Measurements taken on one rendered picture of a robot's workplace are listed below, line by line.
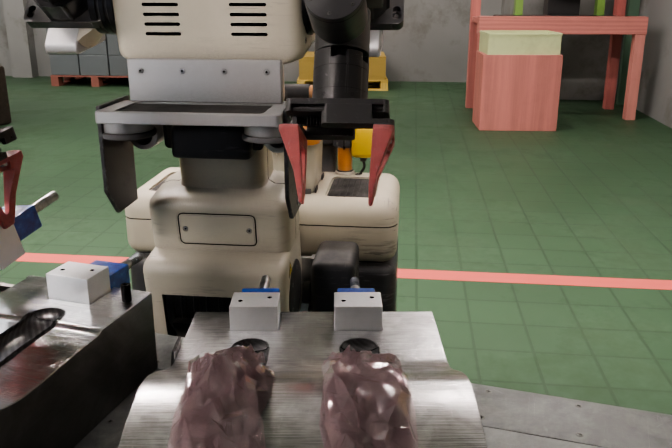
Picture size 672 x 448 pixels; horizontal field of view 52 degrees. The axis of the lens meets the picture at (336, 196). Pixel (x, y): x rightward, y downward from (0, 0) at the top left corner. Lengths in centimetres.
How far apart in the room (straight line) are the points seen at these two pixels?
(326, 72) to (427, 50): 880
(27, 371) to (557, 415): 49
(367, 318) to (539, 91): 562
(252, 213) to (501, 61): 525
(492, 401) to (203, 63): 58
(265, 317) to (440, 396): 24
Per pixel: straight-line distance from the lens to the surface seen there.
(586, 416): 73
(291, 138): 67
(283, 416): 53
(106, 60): 936
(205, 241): 108
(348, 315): 72
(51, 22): 110
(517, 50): 621
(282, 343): 70
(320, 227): 130
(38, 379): 64
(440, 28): 947
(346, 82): 69
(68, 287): 75
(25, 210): 83
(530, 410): 73
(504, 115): 625
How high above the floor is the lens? 119
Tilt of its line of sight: 17 degrees down
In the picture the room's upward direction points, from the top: straight up
